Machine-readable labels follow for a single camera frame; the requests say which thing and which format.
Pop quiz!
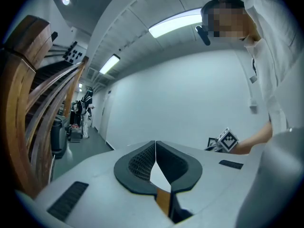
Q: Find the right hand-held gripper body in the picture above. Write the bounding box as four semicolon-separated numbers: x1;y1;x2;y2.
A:
205;127;239;153

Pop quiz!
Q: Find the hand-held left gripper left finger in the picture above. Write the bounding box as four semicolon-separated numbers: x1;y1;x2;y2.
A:
35;141;173;227

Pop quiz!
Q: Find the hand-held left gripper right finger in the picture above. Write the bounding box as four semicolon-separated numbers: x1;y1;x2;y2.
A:
155;140;249;228

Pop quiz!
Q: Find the wooden large drawer white front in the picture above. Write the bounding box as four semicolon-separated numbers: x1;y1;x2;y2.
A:
156;188;172;218

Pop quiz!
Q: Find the person's right forearm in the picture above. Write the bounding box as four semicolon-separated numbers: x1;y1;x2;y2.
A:
231;121;273;155

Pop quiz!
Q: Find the grey equipment case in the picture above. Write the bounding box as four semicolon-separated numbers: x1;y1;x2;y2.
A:
68;124;82;143

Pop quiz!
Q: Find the dark grey bin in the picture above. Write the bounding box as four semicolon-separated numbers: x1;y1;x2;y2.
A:
50;116;69;159

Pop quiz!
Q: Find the person in white coat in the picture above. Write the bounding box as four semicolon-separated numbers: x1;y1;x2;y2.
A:
244;0;304;140

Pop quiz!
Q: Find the person's head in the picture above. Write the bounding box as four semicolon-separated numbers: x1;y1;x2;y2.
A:
200;0;262;44

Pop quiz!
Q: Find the wooden staircase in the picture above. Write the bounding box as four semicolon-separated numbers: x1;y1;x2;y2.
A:
0;14;90;199

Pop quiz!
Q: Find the black head camera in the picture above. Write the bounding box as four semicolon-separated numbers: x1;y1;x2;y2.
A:
195;25;211;47

